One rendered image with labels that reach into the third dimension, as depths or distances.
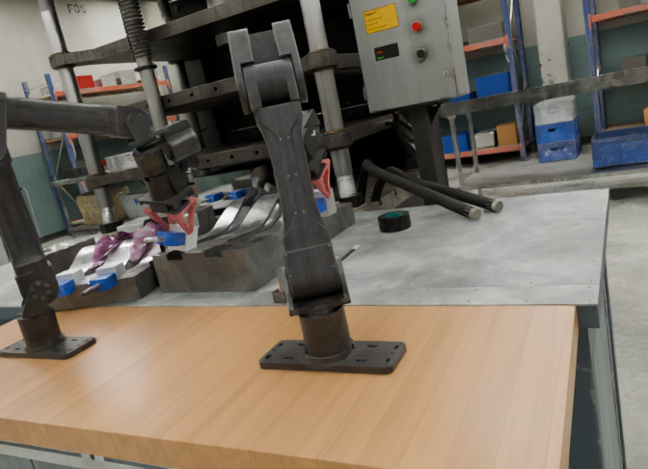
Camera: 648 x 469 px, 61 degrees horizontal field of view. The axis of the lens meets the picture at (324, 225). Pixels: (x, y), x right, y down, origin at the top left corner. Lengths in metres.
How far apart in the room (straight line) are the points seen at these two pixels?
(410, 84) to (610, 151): 3.01
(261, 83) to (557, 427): 0.53
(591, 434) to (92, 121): 1.00
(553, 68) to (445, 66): 5.58
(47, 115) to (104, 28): 9.41
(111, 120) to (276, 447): 0.71
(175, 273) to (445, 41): 1.05
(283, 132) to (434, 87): 1.09
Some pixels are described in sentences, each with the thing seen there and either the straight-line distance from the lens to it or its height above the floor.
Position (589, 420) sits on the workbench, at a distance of 0.99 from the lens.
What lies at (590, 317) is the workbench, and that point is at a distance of 0.85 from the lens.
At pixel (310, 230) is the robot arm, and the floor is 0.98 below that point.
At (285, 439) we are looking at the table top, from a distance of 0.64.
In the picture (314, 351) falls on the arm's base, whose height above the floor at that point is 0.82.
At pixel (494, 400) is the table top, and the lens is 0.64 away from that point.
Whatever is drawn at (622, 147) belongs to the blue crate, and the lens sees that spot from 4.64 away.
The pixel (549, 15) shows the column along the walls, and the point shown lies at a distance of 7.33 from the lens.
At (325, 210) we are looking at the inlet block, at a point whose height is 0.92.
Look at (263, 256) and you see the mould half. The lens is 1.16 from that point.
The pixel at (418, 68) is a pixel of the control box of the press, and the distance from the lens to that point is 1.80.
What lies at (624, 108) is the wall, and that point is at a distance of 7.57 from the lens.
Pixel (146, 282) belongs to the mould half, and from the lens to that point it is 1.33.
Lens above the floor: 1.13
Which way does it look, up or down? 12 degrees down
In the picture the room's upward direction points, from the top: 12 degrees counter-clockwise
